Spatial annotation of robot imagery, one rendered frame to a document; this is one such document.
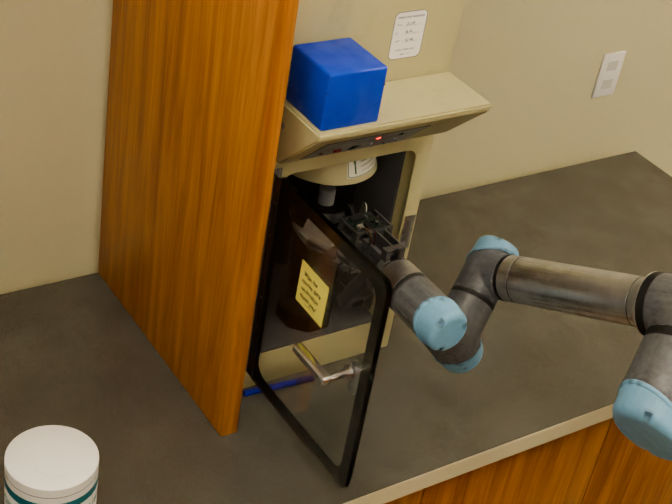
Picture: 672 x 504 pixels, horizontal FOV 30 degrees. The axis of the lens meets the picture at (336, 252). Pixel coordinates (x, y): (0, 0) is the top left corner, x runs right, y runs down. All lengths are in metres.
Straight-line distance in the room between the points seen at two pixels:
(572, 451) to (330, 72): 1.00
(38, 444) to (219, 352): 0.34
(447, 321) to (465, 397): 0.41
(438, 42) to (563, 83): 0.98
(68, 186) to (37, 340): 0.29
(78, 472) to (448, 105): 0.76
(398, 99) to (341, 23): 0.15
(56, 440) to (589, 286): 0.80
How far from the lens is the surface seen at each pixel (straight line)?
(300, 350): 1.85
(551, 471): 2.44
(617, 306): 1.85
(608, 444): 2.52
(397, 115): 1.86
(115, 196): 2.26
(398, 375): 2.27
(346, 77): 1.76
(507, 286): 1.97
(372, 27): 1.89
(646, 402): 1.72
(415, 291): 1.91
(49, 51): 2.17
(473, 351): 2.00
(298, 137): 1.82
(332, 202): 2.10
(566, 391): 2.35
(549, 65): 2.88
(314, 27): 1.83
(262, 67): 1.72
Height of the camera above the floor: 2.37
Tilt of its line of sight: 34 degrees down
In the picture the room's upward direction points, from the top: 10 degrees clockwise
